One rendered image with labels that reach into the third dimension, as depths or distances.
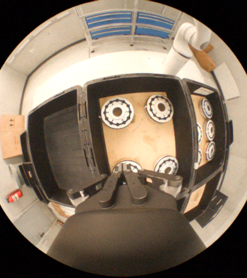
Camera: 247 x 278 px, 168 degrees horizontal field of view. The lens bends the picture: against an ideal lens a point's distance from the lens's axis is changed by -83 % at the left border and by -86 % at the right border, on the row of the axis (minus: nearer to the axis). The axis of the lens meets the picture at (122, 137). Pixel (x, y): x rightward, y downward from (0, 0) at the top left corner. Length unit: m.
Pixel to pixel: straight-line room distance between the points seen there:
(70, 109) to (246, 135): 3.49
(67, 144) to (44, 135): 0.16
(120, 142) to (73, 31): 2.79
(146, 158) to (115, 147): 0.12
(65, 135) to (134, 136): 0.27
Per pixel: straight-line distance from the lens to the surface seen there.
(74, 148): 0.35
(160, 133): 0.32
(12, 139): 2.70
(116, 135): 0.29
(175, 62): 0.45
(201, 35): 0.36
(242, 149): 3.41
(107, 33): 1.96
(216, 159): 0.60
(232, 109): 3.31
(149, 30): 2.12
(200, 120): 0.48
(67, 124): 0.36
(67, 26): 2.79
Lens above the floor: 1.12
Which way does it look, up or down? 87 degrees down
